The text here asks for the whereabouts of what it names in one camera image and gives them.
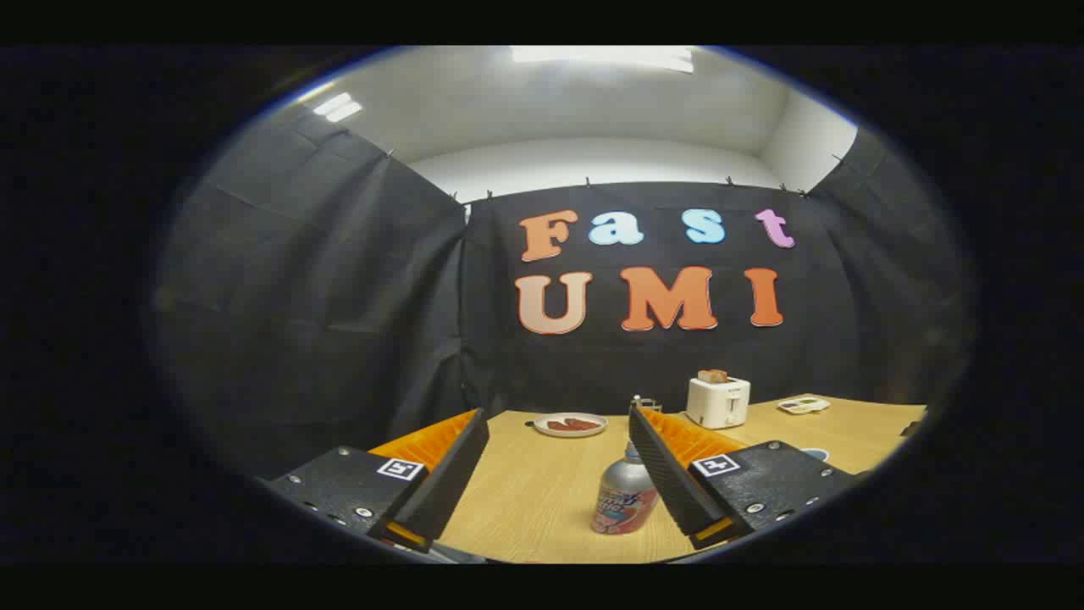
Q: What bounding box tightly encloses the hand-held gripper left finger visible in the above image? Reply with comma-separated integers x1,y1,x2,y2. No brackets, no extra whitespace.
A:
254,408,491,560

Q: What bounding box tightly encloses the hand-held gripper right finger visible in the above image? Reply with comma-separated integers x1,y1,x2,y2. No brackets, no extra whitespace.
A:
628,404,860,552

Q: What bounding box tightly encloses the silver juice bottle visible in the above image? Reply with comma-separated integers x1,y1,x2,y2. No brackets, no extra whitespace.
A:
590,441,660,536

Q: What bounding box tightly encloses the white toaster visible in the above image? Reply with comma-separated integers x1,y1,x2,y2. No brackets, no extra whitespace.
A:
686,377,752,430

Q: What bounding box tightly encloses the wooden table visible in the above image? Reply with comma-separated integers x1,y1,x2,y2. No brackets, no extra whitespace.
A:
436,394,928,564

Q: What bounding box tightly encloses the white round plate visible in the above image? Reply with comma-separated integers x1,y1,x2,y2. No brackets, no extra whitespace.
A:
534,413,608,438

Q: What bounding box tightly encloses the small ceiling light panel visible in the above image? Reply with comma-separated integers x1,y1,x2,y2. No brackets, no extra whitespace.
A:
312,91,363,123

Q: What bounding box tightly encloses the large ceiling light panel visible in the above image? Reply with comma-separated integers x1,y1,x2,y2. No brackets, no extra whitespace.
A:
511,46,695,74

